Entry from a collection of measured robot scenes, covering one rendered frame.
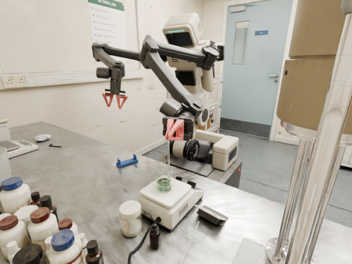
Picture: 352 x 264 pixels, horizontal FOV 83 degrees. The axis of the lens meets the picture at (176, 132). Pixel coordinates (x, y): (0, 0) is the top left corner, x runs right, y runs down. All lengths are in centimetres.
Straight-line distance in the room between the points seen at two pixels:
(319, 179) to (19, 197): 72
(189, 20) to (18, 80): 127
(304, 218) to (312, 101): 11
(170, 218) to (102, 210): 25
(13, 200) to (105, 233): 28
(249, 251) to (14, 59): 182
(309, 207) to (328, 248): 52
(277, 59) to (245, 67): 47
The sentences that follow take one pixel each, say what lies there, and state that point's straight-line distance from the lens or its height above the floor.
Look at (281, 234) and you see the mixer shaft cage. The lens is 36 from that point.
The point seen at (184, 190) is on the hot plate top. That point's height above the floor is 84.
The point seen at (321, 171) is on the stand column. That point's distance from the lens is 19.
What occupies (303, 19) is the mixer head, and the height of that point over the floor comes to 125.
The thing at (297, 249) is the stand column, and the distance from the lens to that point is 23.
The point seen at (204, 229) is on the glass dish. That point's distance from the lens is 64.
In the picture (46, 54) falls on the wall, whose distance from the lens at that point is 199.
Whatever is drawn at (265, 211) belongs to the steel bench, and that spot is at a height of 75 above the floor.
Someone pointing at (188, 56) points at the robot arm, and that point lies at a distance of 112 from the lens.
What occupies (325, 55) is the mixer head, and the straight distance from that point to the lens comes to 24.
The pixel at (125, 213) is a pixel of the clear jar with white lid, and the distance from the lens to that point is 58.
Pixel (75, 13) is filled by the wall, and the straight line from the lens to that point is 216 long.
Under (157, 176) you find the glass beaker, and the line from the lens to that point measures 60.
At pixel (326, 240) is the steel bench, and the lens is 74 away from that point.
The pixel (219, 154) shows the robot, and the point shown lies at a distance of 163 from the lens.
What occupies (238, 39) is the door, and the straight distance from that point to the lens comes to 359.
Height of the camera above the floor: 121
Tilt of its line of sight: 19 degrees down
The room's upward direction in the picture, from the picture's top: straight up
